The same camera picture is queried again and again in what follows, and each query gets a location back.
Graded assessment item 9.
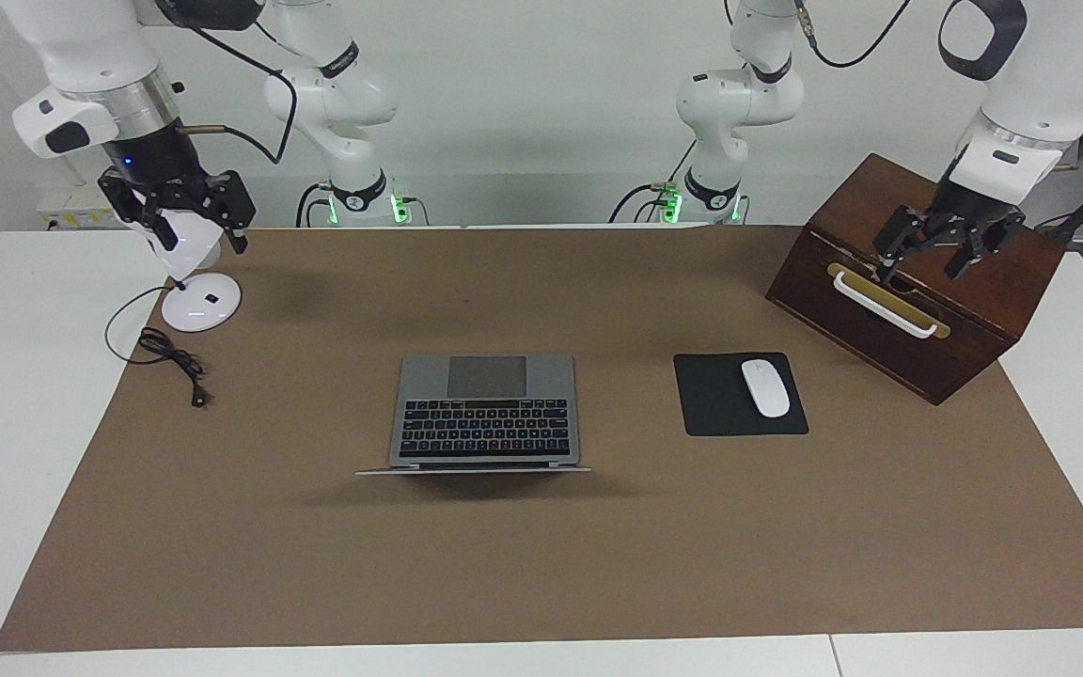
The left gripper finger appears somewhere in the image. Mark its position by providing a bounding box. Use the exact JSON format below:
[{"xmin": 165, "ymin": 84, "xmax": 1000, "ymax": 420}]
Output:
[
  {"xmin": 944, "ymin": 214, "xmax": 1028, "ymax": 281},
  {"xmin": 873, "ymin": 205, "xmax": 928, "ymax": 283}
]

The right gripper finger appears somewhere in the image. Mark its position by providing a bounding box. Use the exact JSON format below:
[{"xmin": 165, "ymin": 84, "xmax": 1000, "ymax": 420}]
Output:
[
  {"xmin": 98, "ymin": 169, "xmax": 181, "ymax": 253},
  {"xmin": 208, "ymin": 170, "xmax": 257, "ymax": 255}
]

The silver laptop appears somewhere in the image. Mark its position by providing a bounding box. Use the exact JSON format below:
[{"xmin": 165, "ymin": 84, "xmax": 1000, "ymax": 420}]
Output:
[{"xmin": 355, "ymin": 354, "xmax": 592, "ymax": 477}]

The white desk lamp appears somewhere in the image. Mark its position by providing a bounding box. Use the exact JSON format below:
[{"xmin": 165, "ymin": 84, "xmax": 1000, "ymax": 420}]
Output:
[{"xmin": 118, "ymin": 202, "xmax": 243, "ymax": 333}]

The dark wooden box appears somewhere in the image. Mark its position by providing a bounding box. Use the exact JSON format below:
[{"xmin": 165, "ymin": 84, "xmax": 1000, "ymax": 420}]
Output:
[{"xmin": 765, "ymin": 153, "xmax": 1067, "ymax": 406}]

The white computer mouse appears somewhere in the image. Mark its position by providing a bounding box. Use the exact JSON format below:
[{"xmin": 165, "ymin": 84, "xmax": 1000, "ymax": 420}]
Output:
[{"xmin": 741, "ymin": 359, "xmax": 792, "ymax": 418}]

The black mouse pad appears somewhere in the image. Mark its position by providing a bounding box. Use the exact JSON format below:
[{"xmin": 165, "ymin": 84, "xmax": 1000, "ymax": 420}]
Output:
[{"xmin": 673, "ymin": 353, "xmax": 809, "ymax": 437}]

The brown table mat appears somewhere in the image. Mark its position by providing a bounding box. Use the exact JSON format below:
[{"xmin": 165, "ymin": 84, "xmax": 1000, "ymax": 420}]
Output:
[{"xmin": 0, "ymin": 226, "xmax": 1083, "ymax": 653}]

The black base cable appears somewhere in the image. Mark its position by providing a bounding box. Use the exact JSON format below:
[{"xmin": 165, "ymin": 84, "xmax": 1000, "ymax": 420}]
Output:
[
  {"xmin": 609, "ymin": 141, "xmax": 695, "ymax": 225},
  {"xmin": 295, "ymin": 181, "xmax": 332, "ymax": 228}
]

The white wall power strip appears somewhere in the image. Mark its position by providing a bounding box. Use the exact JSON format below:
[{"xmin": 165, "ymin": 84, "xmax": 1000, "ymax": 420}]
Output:
[{"xmin": 39, "ymin": 186, "xmax": 121, "ymax": 232}]

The white box handle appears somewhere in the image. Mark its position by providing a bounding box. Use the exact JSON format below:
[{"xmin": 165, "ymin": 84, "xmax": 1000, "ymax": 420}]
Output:
[{"xmin": 831, "ymin": 271, "xmax": 939, "ymax": 339}]

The brass handle plate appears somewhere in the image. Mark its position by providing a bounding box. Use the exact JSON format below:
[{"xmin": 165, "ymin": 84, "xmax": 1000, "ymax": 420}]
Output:
[{"xmin": 826, "ymin": 262, "xmax": 952, "ymax": 339}]

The black lamp power cable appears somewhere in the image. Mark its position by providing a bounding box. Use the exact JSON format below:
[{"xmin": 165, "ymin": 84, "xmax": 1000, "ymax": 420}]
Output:
[{"xmin": 105, "ymin": 285, "xmax": 212, "ymax": 410}]

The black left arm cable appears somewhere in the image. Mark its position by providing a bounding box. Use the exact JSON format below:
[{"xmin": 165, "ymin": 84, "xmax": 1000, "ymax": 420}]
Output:
[{"xmin": 791, "ymin": 0, "xmax": 914, "ymax": 69}]

